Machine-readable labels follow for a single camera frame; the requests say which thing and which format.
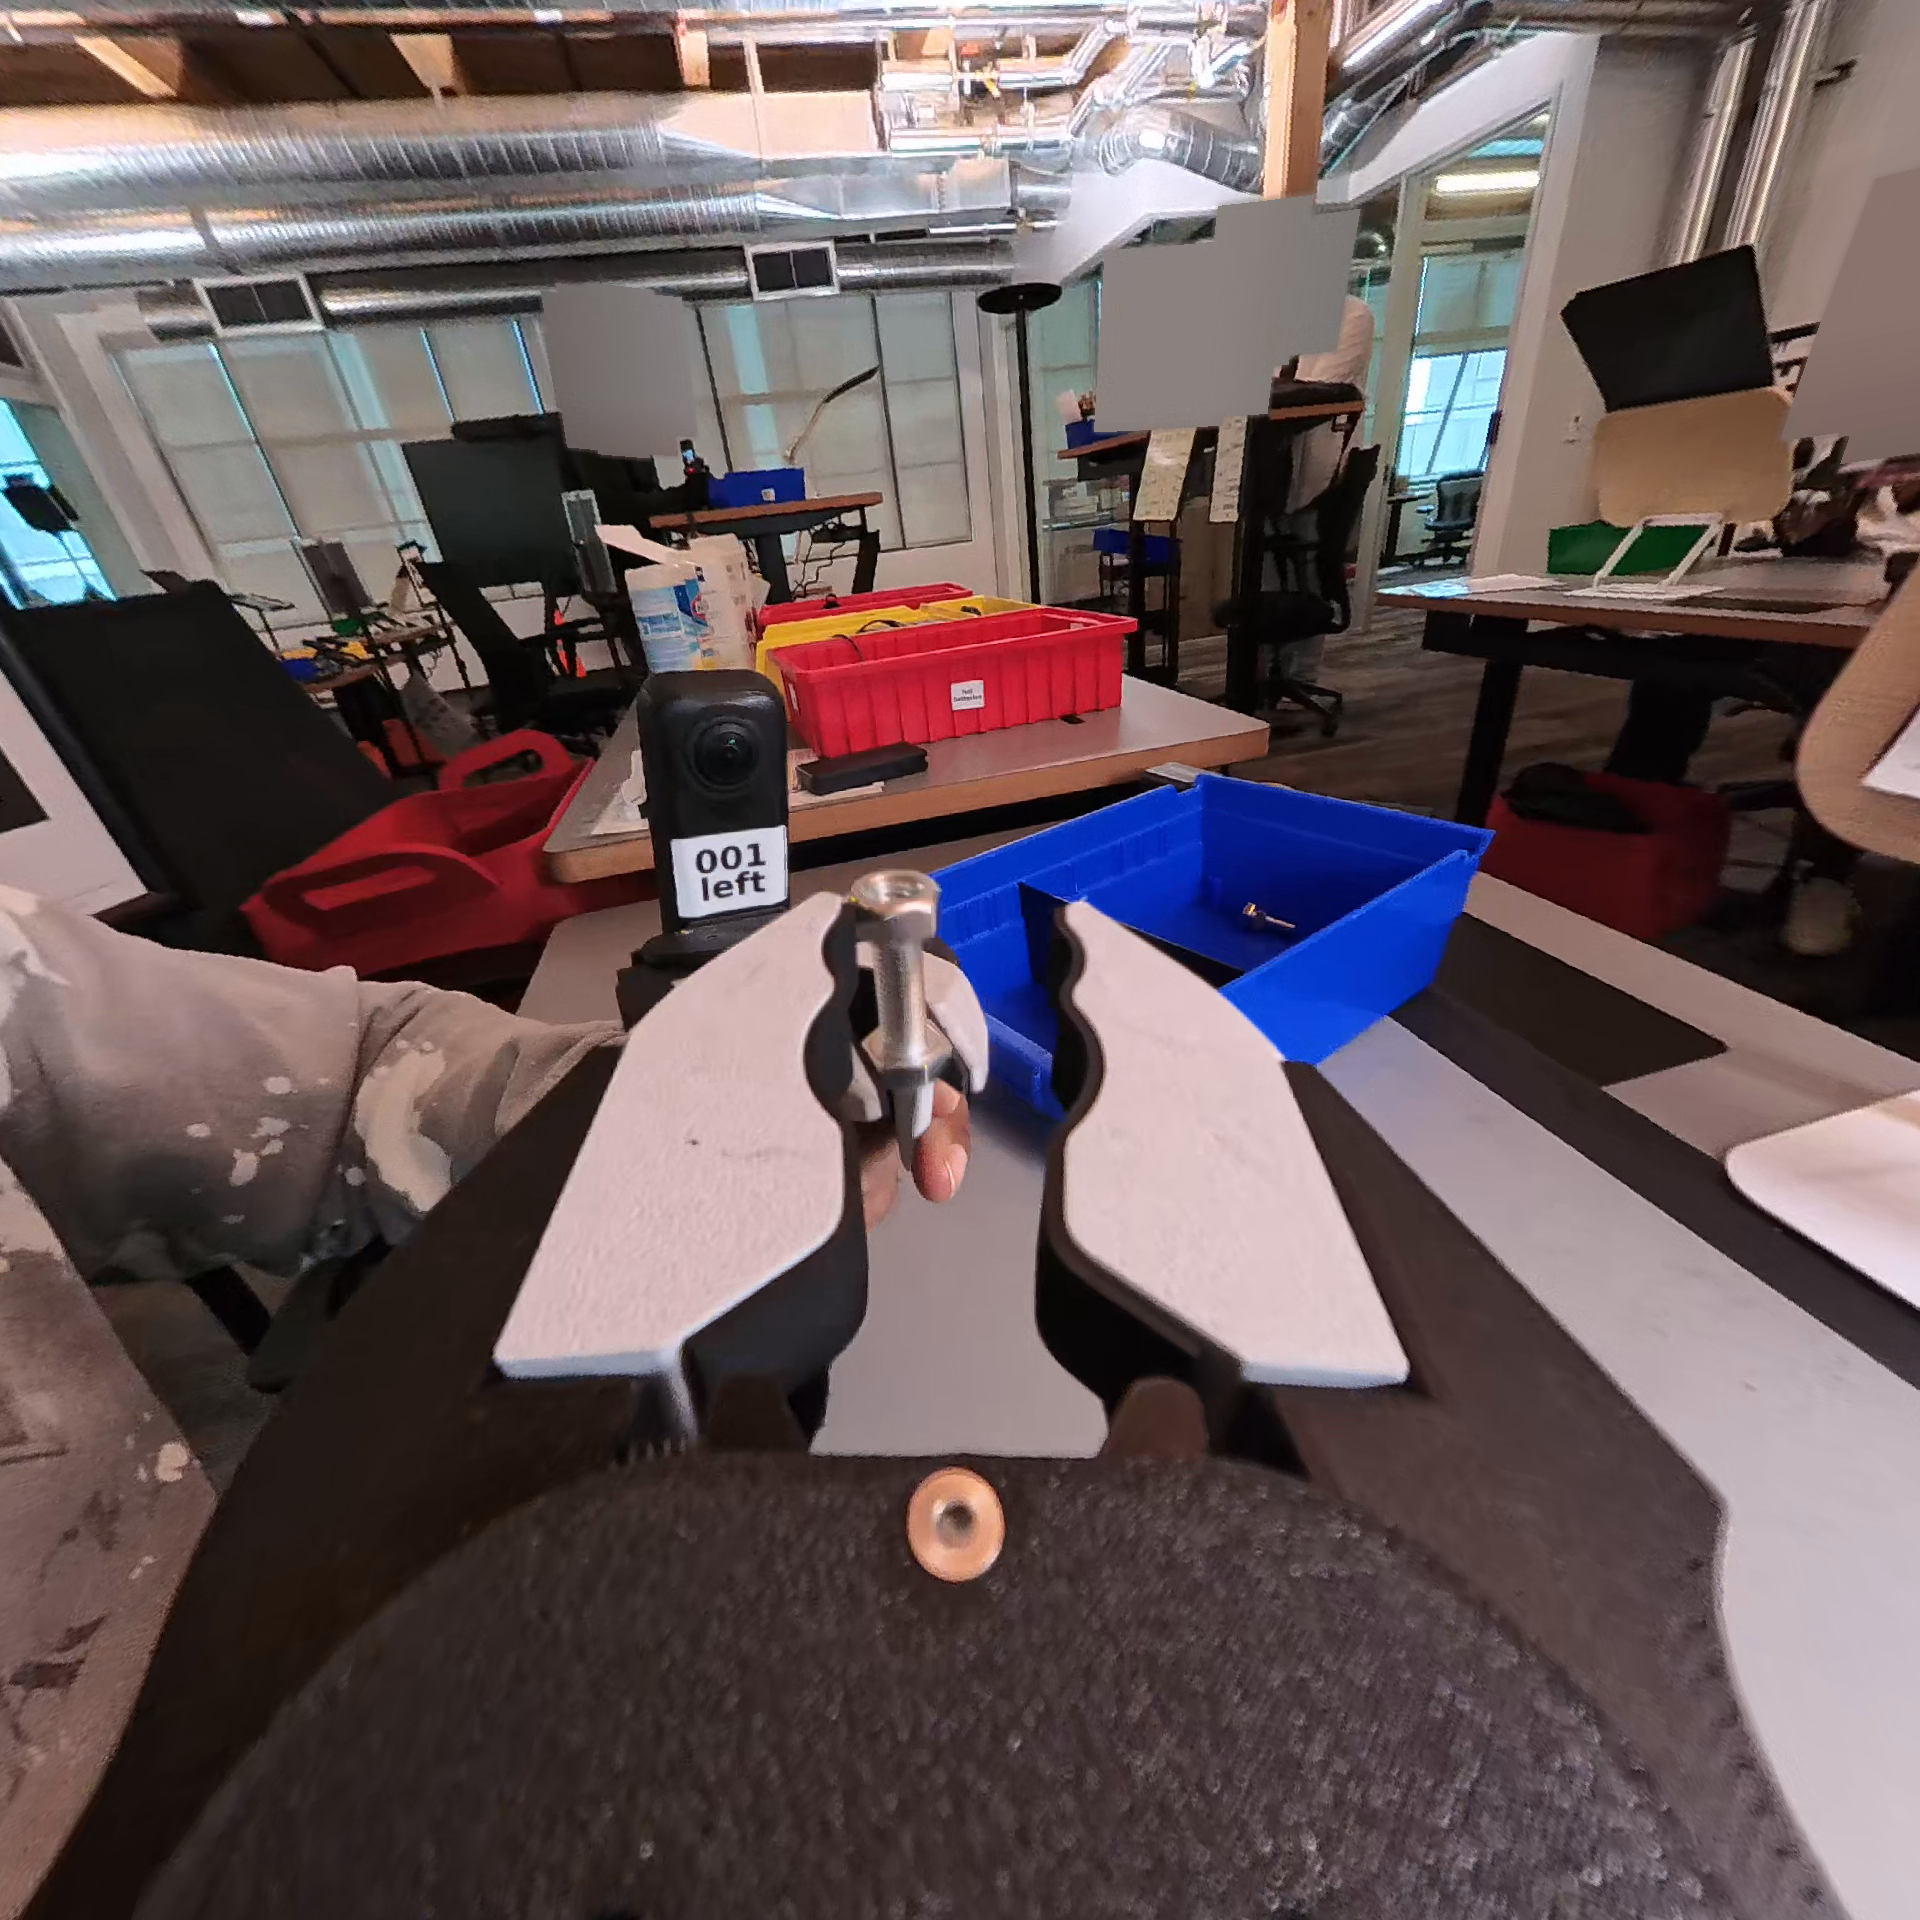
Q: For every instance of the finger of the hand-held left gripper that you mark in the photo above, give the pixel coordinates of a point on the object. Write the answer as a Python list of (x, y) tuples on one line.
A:
[(968, 1037), (868, 1093)]

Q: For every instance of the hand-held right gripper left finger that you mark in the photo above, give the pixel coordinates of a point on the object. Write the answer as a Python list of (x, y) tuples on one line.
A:
[(692, 1200)]

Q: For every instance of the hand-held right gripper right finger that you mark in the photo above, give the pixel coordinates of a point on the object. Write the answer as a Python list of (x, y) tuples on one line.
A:
[(1201, 1200)]

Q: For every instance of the steel hex bolt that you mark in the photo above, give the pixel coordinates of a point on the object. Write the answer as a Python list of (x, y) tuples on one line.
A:
[(897, 990)]

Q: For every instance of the blue plastic storage bin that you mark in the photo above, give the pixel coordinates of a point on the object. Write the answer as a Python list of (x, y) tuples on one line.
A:
[(1349, 962)]

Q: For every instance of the person's left forearm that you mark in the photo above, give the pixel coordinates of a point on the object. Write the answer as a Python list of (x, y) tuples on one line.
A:
[(224, 1080)]

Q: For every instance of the person's left hand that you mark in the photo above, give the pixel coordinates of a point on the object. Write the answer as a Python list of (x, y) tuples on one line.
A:
[(944, 1155)]

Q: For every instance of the black bin divider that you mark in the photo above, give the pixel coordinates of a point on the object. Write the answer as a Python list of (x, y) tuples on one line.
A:
[(1039, 922)]

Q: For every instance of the black rectangular block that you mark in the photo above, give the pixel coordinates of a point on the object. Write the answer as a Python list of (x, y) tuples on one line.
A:
[(862, 768)]

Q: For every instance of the black office chair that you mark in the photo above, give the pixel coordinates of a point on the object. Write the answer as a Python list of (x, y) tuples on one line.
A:
[(511, 661), (1306, 600)]

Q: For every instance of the white cardboard carton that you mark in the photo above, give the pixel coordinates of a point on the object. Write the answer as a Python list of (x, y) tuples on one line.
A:
[(728, 592)]

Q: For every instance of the red labelled plastic tray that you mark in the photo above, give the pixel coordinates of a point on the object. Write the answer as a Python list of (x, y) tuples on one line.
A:
[(870, 699)]

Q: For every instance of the yellow plastic tray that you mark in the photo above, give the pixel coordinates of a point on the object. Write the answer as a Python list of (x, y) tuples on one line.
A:
[(932, 612)]

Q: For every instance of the small blue bin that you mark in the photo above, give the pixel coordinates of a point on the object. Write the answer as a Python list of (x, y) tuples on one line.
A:
[(757, 490)]

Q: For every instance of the grey desk with wood edge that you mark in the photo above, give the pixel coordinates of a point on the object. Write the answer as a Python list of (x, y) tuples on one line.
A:
[(1141, 735)]

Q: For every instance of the dark green board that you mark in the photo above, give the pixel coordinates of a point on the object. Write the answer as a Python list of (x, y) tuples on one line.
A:
[(480, 511)]

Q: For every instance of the red fabric bag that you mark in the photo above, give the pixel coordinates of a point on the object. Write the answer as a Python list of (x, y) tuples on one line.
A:
[(1636, 879)]

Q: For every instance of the ceiling air vent grille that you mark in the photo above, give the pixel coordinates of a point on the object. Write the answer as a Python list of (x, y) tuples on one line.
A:
[(792, 269)]

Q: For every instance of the tall standing desk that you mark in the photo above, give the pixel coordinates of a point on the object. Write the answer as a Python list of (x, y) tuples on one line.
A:
[(1109, 442)]

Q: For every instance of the black floor lamp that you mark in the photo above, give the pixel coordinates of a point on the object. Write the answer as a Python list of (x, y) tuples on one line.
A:
[(1020, 298)]

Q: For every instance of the person's grey patterned sweatshirt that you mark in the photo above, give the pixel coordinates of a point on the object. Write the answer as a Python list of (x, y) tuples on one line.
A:
[(90, 1501)]

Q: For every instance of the wooden-topped work desk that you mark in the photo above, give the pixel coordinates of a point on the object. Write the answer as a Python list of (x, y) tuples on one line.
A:
[(1652, 613)]

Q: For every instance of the small green bin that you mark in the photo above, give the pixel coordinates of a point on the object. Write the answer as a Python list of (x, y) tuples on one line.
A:
[(1576, 547)]

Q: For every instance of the printed instruction sheet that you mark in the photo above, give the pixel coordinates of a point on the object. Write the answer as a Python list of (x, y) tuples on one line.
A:
[(1897, 758)]

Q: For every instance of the beige rounded board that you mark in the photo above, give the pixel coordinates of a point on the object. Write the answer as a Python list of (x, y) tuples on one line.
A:
[(1694, 458)]

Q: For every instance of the black light flag panel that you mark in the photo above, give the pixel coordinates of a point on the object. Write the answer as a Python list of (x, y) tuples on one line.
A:
[(1664, 330)]

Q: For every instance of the white rounded base plate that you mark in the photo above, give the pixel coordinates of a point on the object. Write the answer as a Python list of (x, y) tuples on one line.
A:
[(1846, 1184)]

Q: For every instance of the silver ceiling duct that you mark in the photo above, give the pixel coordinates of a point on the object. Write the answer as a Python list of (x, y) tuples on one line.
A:
[(376, 165)]

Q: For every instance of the wooden support post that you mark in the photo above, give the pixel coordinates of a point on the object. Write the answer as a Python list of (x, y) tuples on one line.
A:
[(1298, 91)]

